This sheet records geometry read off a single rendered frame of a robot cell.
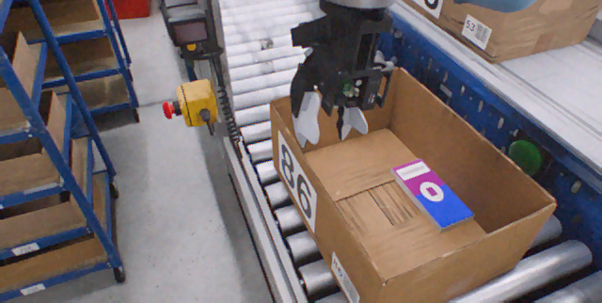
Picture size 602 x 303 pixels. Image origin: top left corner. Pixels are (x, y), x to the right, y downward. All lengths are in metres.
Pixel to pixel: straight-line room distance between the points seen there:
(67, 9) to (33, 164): 1.00
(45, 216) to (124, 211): 0.52
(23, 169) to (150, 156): 0.88
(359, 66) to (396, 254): 0.39
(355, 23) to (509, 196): 0.43
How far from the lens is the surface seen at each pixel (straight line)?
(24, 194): 1.30
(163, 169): 1.97
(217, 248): 1.64
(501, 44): 0.99
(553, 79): 1.02
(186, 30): 0.66
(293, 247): 0.73
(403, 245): 0.74
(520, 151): 0.88
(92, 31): 2.00
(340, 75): 0.42
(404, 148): 0.90
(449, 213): 0.79
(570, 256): 0.85
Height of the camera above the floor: 1.36
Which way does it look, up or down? 42 degrees down
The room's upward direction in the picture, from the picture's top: straight up
